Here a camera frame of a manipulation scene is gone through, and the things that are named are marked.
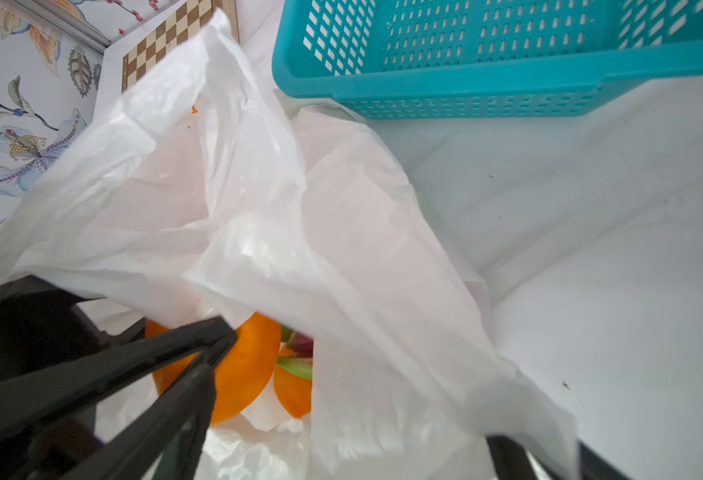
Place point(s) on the orange fruit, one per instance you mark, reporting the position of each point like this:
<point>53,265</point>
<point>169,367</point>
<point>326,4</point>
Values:
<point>292,383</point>
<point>247,368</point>

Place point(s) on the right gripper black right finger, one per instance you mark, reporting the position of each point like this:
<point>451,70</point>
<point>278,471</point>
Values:
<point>512,461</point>

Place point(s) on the white plastic bag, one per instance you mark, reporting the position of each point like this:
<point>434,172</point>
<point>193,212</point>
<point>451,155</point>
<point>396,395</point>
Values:
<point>196,193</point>

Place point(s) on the wooden chessboard box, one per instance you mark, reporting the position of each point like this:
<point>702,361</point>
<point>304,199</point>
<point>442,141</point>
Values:
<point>177,28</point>

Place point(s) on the dragon fruit pink green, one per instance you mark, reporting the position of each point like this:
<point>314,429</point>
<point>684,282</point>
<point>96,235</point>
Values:
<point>296,354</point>

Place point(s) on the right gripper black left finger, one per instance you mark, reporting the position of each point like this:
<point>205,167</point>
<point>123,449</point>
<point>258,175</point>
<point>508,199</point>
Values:
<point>40,437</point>

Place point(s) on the teal plastic basket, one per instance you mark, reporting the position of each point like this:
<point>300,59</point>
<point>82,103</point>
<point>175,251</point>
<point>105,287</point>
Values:
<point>417,59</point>

